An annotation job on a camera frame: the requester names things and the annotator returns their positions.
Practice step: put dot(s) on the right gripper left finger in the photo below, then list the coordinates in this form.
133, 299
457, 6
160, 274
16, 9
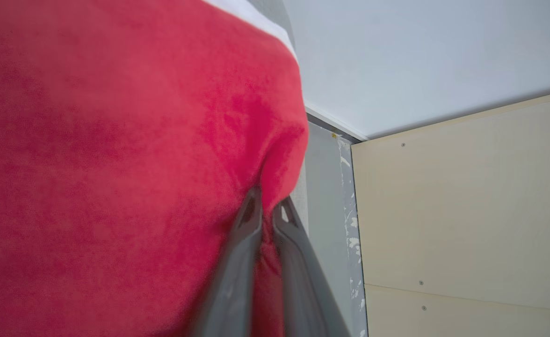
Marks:
233, 281

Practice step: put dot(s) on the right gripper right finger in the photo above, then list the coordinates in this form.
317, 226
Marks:
303, 290

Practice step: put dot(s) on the plain red garment white trim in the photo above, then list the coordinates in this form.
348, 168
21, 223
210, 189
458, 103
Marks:
116, 164

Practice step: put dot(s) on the beige wooden wall panel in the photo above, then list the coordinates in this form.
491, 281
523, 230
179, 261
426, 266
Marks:
466, 318
466, 201

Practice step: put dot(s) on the white wall baseboard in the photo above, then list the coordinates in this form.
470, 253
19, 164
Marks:
338, 125

